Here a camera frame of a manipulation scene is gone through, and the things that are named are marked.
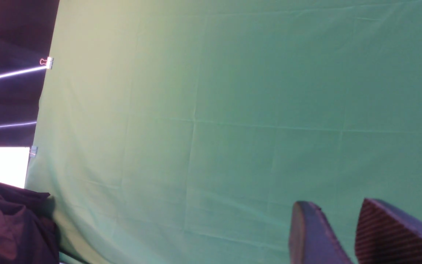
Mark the upper binder clip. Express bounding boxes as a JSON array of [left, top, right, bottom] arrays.
[[40, 57, 54, 70]]

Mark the black garment pile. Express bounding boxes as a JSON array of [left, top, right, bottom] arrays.
[[0, 183, 60, 264]]

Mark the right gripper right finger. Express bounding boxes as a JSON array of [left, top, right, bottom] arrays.
[[355, 198, 422, 264]]

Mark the binder clip on backdrop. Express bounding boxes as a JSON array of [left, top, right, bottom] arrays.
[[29, 146, 38, 158]]

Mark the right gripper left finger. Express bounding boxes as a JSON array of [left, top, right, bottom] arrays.
[[289, 201, 352, 264]]

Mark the green backdrop cloth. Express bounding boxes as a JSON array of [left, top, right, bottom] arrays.
[[26, 0, 422, 264]]

